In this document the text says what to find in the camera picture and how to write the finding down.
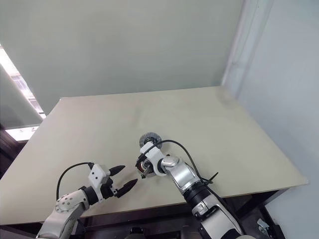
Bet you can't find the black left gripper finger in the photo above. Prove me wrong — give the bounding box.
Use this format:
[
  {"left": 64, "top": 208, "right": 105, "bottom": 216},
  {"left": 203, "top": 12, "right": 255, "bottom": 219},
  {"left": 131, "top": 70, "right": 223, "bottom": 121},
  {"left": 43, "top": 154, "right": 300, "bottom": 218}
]
[
  {"left": 117, "top": 178, "right": 139, "bottom": 199},
  {"left": 109, "top": 164, "right": 126, "bottom": 178}
]

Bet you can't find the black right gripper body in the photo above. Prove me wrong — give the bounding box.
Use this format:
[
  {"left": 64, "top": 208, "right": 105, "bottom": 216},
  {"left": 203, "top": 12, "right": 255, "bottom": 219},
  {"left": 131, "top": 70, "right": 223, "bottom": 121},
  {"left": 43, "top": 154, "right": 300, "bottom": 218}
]
[{"left": 136, "top": 153, "right": 150, "bottom": 166}]

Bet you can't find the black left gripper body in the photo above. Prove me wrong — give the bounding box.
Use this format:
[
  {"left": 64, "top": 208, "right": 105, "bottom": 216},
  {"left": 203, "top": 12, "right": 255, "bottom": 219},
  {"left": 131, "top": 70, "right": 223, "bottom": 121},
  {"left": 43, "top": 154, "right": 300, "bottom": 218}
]
[{"left": 100, "top": 175, "right": 119, "bottom": 200}]

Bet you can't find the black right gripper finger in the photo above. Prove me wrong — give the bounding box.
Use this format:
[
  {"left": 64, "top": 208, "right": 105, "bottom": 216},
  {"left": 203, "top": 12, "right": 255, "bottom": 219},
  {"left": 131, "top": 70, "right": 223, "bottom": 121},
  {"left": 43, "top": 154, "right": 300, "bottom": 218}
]
[{"left": 140, "top": 166, "right": 154, "bottom": 179}]

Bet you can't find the grey spoked rotor disc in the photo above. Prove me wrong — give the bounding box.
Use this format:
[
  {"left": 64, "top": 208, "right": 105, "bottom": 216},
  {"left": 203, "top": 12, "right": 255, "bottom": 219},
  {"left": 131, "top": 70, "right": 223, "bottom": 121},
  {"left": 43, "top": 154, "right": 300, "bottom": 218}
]
[{"left": 138, "top": 132, "right": 161, "bottom": 150}]

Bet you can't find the dark wooden cabinet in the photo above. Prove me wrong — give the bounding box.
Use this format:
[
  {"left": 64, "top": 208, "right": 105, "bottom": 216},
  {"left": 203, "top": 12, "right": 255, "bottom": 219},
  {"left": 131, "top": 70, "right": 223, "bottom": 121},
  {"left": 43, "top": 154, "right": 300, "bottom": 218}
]
[{"left": 0, "top": 128, "right": 28, "bottom": 181}]

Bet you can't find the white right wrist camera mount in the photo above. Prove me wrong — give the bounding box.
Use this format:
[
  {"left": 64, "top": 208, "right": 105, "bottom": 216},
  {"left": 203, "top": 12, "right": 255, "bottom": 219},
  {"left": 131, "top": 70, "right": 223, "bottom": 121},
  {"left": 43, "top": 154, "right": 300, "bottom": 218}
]
[{"left": 139, "top": 141, "right": 167, "bottom": 178}]

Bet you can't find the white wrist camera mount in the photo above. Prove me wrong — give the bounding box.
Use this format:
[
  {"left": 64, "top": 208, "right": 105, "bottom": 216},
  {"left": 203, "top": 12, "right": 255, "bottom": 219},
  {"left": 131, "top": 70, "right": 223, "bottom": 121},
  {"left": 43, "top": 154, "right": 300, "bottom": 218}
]
[
  {"left": 139, "top": 141, "right": 167, "bottom": 178},
  {"left": 88, "top": 163, "right": 112, "bottom": 203}
]

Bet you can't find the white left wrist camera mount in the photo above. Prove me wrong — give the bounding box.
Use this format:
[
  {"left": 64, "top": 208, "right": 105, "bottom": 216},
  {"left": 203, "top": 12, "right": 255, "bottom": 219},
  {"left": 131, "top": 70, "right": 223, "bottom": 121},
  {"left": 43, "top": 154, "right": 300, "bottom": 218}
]
[{"left": 88, "top": 163, "right": 112, "bottom": 203}]

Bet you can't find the dark table frame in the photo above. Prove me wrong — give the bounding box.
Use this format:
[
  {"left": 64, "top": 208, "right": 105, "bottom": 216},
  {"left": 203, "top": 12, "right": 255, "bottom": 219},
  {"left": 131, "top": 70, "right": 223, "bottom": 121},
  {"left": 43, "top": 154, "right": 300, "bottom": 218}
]
[{"left": 0, "top": 183, "right": 310, "bottom": 239}]

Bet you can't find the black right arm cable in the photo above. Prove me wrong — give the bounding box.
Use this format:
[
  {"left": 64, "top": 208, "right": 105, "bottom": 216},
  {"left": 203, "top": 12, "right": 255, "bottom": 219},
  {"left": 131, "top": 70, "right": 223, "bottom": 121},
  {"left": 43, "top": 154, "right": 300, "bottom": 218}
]
[{"left": 147, "top": 140, "right": 244, "bottom": 235}]

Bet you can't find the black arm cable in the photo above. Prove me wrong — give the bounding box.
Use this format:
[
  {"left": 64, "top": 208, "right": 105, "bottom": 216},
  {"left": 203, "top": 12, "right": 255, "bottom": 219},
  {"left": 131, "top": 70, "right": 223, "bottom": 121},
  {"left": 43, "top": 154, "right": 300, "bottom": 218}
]
[
  {"left": 147, "top": 140, "right": 244, "bottom": 235},
  {"left": 56, "top": 162, "right": 94, "bottom": 201}
]

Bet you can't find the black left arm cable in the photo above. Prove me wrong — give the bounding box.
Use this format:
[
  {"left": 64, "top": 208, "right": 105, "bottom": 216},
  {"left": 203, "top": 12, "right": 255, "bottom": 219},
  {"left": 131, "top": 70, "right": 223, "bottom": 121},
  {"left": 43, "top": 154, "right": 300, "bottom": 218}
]
[{"left": 56, "top": 162, "right": 94, "bottom": 201}]

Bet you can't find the black cable tie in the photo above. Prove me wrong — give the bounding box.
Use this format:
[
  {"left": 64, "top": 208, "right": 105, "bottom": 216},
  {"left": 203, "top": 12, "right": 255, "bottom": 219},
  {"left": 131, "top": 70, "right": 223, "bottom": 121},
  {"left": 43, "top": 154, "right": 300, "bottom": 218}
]
[{"left": 201, "top": 171, "right": 219, "bottom": 186}]

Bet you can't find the small metal bracket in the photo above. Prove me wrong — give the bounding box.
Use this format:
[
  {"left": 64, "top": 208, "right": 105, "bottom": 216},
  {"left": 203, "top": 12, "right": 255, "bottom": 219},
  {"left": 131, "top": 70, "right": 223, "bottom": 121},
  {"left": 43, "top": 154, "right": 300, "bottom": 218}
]
[{"left": 256, "top": 218, "right": 272, "bottom": 236}]

